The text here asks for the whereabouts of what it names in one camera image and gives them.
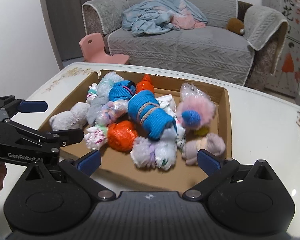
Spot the mauve knit sock bundle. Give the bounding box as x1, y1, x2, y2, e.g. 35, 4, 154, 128
181, 133, 226, 166

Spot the white sock bundle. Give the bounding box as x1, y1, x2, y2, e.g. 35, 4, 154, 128
49, 102, 90, 131

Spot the white green leaf bundle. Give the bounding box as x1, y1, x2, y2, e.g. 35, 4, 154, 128
163, 104, 186, 150

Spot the grey sock bundle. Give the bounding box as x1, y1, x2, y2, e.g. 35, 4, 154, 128
86, 96, 109, 126

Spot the lilac bubble wrap bundle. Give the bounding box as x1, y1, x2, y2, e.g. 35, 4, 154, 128
130, 137, 177, 171

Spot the pink fluffy blue ball toy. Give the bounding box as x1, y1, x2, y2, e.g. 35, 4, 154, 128
175, 95, 216, 130

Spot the white patterned paper bundle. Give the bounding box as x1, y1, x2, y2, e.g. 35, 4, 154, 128
156, 94, 177, 112

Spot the clear bubble wrap bundle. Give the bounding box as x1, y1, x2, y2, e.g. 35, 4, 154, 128
180, 83, 213, 106

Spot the blue sock roll pink tie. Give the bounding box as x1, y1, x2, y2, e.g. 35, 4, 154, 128
108, 80, 136, 102

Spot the blue sock roll rope tie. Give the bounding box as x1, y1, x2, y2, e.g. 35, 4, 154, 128
128, 90, 177, 141

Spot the orange plastic bag bundle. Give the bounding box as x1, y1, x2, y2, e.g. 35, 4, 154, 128
136, 74, 154, 94

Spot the white pink spotted bundle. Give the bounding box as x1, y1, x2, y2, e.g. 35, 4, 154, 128
84, 125, 108, 150

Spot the brown cardboard box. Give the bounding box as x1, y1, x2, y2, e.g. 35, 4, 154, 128
37, 69, 233, 193

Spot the small white teal tied bundle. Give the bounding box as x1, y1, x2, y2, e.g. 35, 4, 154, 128
86, 83, 98, 104

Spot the bubble wrap teal tie bundle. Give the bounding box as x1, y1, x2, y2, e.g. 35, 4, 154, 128
96, 72, 124, 105

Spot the pink plastic chair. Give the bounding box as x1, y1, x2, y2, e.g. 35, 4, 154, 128
79, 33, 129, 64

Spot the grey door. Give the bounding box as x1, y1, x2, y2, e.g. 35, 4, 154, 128
40, 0, 89, 69

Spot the grey sofa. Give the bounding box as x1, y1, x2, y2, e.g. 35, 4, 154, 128
82, 0, 288, 90

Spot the brown plush toy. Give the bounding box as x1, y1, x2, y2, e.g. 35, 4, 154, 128
226, 18, 244, 36

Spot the pink blanket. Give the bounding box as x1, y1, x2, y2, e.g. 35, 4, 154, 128
171, 14, 206, 30

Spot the light blue blanket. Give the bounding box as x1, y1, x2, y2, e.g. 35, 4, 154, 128
121, 0, 208, 37

